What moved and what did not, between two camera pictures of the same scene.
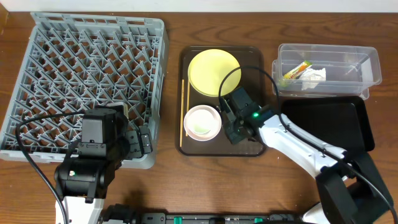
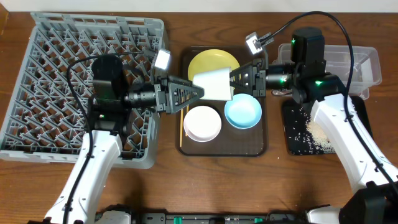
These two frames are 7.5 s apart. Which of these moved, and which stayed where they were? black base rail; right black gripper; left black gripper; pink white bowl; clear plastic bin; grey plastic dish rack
Moved: right black gripper; left black gripper
Stayed: pink white bowl; black base rail; clear plastic bin; grey plastic dish rack
